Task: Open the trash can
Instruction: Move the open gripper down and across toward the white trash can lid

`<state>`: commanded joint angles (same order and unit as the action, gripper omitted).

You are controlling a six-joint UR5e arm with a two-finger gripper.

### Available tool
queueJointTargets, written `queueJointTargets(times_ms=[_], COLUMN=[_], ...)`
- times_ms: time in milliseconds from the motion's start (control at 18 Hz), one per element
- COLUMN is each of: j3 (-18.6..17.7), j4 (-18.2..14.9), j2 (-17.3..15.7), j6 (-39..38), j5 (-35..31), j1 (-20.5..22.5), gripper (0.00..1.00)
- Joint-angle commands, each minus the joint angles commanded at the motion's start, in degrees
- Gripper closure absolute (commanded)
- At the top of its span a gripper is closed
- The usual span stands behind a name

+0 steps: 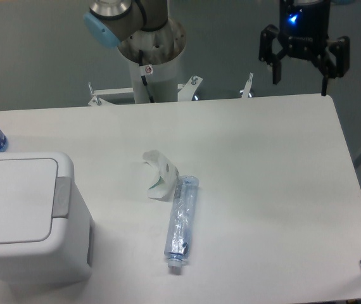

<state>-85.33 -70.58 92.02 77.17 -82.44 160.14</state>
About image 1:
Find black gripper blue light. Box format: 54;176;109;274
258;1;350;96

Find white push-lid trash can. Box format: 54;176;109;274
0;152;95;284

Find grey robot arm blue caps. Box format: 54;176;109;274
84;1;350;95

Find crumpled white paper wrapper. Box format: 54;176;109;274
142;150;179;200

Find crushed clear plastic bottle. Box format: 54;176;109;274
164;175;199;275

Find white pedestal base frame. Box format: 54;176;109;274
88;72;255;106

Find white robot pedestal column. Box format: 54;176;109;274
118;18;186;104

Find black cable on pedestal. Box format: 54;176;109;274
137;49;156;104

